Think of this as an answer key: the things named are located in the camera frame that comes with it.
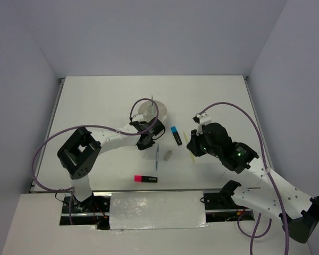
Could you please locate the blue clear pen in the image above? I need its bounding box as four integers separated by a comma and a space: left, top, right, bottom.
155, 144, 160, 171

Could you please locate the yellow clear pen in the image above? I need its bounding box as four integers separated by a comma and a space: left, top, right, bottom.
183, 131, 195, 164

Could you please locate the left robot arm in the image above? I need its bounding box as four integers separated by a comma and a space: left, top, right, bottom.
57, 117, 165, 212

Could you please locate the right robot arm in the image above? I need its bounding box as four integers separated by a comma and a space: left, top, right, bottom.
187, 123, 319, 243

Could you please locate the grey eraser block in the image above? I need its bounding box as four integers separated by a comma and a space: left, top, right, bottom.
163, 150, 172, 161

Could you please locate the blue capped black highlighter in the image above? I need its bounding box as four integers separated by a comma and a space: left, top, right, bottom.
171, 126, 182, 146

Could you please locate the white round compartment organizer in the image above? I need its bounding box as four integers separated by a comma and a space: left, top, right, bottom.
138, 100, 168, 126

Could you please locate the pink capped black highlighter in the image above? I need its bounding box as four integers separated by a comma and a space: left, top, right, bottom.
134, 175, 158, 183

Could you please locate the silver foil taped panel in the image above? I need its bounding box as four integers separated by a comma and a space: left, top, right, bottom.
109, 191, 208, 230

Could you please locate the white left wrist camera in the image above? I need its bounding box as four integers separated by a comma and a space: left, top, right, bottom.
132, 114, 145, 122

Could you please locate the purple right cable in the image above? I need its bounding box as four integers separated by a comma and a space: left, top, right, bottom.
199, 101, 290, 255

